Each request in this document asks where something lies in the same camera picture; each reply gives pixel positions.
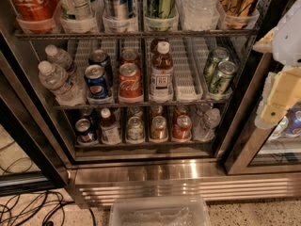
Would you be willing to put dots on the brown can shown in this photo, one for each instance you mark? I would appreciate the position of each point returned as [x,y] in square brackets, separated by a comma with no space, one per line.
[156,110]
[158,129]

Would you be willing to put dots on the clear plastic bin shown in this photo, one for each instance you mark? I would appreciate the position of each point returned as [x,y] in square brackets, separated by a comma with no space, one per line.
[160,211]

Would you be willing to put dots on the middle rear Coca-Cola can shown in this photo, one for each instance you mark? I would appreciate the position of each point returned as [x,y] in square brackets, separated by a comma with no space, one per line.
[130,56]

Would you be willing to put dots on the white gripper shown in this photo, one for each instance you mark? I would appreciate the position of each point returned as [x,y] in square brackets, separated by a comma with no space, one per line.
[288,42]

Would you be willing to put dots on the fridge sliding glass door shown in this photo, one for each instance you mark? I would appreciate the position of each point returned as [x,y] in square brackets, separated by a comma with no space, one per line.
[250,138]

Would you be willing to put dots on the middle front water bottle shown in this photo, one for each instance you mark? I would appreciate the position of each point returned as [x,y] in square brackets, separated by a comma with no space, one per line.
[67,91]

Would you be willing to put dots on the bottom front water bottle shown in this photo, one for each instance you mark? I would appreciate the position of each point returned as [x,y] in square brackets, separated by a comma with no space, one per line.
[209,121]

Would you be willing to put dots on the bottom front red can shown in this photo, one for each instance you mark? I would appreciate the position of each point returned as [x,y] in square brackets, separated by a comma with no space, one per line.
[182,128]

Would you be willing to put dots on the top green can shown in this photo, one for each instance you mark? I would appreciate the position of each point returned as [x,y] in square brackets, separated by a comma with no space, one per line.
[159,11]

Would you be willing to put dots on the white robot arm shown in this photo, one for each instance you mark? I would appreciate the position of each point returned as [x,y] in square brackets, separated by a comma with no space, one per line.
[287,40]

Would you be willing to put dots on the pepsi can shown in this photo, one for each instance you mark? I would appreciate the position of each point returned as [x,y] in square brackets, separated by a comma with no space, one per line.
[99,91]
[86,133]

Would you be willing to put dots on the middle front Coca-Cola can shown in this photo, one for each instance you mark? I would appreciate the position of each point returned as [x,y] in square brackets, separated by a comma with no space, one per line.
[130,85]

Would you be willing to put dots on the top clear labelled bottle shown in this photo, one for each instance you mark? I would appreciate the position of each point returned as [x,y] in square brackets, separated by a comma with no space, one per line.
[77,16]

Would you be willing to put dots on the bottom front brown can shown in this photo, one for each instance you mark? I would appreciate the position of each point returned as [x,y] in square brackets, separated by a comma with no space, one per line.
[158,129]

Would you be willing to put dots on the bottom tea bottle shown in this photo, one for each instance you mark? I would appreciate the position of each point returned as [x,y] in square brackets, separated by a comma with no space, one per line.
[109,127]

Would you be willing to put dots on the top silver blue can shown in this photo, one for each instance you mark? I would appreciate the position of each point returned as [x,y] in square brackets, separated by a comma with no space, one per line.
[118,14]

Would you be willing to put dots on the coca-cola can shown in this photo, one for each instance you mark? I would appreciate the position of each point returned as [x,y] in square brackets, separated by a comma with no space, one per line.
[130,56]
[130,85]

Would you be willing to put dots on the top gold cans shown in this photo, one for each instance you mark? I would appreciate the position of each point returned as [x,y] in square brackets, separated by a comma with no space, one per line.
[237,14]

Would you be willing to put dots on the bottom rear red can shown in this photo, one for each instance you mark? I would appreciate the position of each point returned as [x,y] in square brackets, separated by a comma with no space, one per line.
[181,110]

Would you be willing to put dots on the empty white shelf tray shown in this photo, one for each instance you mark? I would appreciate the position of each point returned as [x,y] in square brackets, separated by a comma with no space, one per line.
[186,82]

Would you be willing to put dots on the front green can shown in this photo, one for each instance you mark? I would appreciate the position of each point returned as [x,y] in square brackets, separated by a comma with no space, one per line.
[222,77]

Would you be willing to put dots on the top clear water bottle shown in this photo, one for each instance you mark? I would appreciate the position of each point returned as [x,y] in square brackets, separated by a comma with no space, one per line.
[198,15]

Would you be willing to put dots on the rear green can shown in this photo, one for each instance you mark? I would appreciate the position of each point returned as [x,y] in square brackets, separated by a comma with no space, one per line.
[217,55]

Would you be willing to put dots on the tea bottle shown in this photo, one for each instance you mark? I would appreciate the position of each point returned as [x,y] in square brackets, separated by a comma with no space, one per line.
[109,127]
[161,74]

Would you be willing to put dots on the blue can behind door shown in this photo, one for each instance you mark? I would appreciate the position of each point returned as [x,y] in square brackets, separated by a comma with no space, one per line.
[293,128]

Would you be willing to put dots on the middle rear dark can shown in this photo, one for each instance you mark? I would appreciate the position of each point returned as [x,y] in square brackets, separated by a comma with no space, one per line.
[100,57]

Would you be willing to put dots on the green can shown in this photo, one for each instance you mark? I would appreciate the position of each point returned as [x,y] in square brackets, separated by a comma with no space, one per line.
[222,77]
[159,11]
[217,55]

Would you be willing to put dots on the middle rear water bottle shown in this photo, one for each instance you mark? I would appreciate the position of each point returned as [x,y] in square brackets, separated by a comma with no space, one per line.
[62,58]

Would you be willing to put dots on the middle front Pepsi can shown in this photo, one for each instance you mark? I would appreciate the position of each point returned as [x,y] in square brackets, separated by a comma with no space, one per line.
[99,91]

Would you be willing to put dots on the red can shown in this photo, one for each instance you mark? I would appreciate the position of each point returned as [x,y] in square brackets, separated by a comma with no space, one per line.
[182,128]
[181,110]

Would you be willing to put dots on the bottom front Pepsi can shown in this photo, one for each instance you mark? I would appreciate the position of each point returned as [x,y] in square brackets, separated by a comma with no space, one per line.
[86,133]

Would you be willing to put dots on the large Coca-Cola bottle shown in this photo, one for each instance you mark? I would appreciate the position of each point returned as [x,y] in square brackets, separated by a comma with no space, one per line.
[37,16]

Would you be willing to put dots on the middle front tea bottle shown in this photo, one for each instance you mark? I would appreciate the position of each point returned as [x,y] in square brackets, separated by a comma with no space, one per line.
[161,74]

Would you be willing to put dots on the bottom rear brown can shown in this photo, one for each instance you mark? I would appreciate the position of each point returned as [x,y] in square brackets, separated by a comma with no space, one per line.
[156,110]

